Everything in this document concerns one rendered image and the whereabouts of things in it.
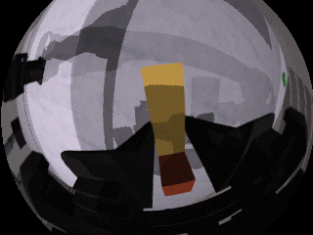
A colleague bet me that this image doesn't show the green flat bar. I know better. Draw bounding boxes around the green flat bar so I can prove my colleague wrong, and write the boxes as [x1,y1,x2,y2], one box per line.
[282,71,287,86]

